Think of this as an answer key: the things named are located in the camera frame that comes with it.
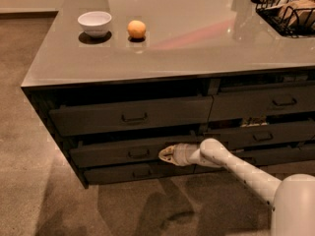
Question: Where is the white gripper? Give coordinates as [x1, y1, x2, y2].
[158, 144, 200, 166]

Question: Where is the grey drawer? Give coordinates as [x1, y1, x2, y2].
[193, 144, 315, 174]
[70, 136, 200, 168]
[205, 121, 315, 149]
[49, 96, 213, 137]
[84, 160, 195, 185]
[209, 85, 315, 121]

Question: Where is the grey counter cabinet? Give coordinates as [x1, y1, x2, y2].
[22, 0, 315, 186]

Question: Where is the white ceramic bowl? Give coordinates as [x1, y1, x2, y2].
[78, 11, 112, 38]

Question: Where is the black wire basket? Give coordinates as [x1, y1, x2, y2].
[252, 0, 315, 37]

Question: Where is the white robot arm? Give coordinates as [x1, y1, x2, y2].
[158, 139, 315, 236]

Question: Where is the orange fruit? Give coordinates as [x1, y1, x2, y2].
[127, 21, 147, 39]

